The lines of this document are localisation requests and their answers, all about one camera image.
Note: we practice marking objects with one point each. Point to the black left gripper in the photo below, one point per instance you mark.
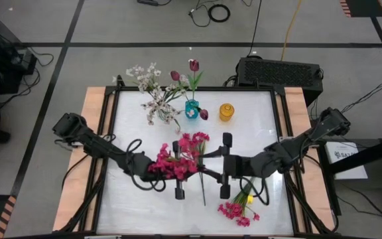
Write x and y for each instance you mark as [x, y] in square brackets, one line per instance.
[139, 166]

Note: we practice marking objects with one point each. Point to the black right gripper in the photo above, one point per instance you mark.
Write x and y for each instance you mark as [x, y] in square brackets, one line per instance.
[250, 166]

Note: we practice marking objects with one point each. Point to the pink artificial flower bunch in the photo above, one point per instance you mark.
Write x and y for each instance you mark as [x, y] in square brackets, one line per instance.
[234, 210]
[174, 167]
[199, 136]

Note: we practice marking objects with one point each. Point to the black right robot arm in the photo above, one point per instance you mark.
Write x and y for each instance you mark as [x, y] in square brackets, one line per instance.
[297, 146]

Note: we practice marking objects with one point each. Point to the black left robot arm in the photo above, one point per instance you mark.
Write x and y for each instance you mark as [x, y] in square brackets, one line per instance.
[95, 144]

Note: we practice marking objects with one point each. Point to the yellow glass vase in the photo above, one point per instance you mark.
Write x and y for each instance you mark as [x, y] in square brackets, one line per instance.
[227, 112]

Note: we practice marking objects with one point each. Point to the blue glass vase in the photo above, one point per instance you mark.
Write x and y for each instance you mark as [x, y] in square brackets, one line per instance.
[188, 105]

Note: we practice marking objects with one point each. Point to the black perforated computer case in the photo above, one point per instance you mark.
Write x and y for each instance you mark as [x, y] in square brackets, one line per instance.
[277, 73]

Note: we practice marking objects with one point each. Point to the light wooden table board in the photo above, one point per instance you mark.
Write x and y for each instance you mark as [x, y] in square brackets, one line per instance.
[89, 106]

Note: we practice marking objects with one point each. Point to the white printed paper sheet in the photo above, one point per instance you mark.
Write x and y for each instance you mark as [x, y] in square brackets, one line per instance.
[347, 166]

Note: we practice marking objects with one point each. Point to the black desk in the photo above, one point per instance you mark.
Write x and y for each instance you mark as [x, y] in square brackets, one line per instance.
[370, 154]

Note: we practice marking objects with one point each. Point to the black power strip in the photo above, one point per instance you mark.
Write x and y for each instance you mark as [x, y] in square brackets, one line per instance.
[148, 2]

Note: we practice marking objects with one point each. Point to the silver metal bracket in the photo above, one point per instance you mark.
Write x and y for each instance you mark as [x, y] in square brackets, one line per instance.
[281, 138]

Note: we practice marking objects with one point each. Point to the black metal table frame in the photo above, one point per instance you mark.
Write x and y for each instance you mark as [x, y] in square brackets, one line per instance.
[244, 89]

